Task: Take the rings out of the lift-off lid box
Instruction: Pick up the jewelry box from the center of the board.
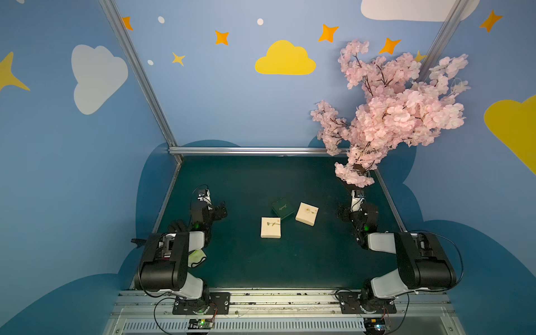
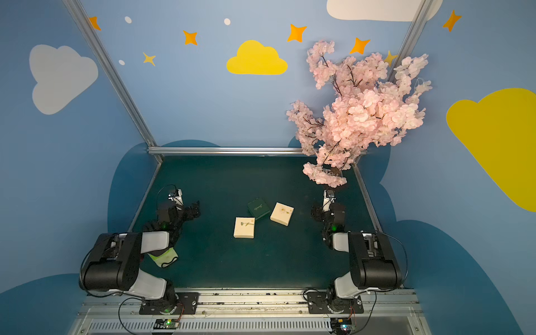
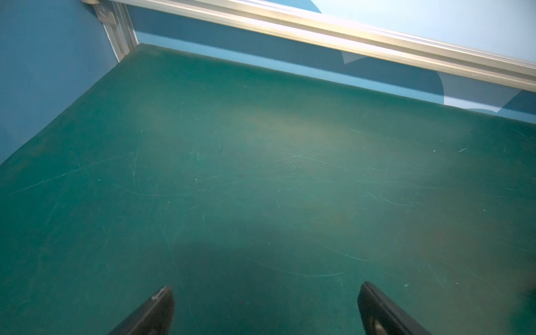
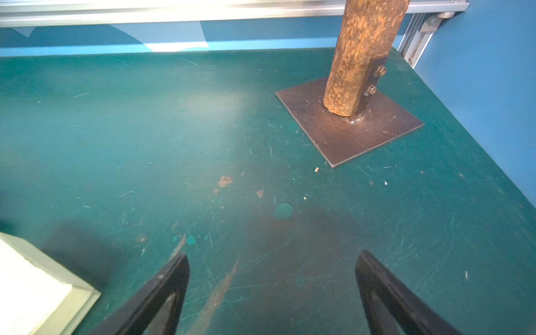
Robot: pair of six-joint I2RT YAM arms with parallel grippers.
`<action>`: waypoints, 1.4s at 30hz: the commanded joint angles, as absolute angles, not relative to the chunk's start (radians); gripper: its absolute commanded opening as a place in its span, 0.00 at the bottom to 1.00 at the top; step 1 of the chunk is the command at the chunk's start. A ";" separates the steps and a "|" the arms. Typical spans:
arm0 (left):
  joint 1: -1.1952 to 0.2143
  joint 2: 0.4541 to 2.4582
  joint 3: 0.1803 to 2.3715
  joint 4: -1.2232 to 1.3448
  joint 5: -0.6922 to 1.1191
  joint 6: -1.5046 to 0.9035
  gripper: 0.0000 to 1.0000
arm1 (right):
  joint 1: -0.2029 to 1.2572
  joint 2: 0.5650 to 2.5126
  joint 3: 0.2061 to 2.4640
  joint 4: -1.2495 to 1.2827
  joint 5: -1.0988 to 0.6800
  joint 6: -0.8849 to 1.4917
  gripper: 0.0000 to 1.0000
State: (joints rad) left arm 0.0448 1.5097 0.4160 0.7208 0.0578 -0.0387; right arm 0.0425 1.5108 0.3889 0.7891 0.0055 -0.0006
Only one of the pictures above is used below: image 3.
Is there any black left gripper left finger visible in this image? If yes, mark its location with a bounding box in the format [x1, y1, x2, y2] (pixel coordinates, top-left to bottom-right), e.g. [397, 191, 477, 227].
[109, 286, 175, 335]

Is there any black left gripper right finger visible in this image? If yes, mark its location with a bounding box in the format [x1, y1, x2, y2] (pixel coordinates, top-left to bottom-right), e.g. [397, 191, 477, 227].
[357, 281, 431, 335]

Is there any horizontal aluminium frame rail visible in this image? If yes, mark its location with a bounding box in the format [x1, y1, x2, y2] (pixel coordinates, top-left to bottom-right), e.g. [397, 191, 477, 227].
[88, 1, 535, 92]

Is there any left aluminium frame post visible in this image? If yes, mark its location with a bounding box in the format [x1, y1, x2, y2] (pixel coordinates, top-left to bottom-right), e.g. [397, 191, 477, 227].
[85, 0, 139, 62]

